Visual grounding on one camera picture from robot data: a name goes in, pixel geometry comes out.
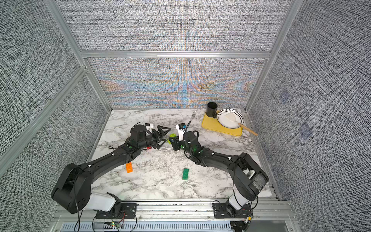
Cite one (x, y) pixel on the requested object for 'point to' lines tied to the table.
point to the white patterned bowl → (226, 122)
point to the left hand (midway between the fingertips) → (172, 133)
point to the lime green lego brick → (173, 135)
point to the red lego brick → (148, 148)
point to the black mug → (211, 109)
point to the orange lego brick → (129, 167)
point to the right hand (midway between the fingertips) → (170, 134)
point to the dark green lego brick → (185, 174)
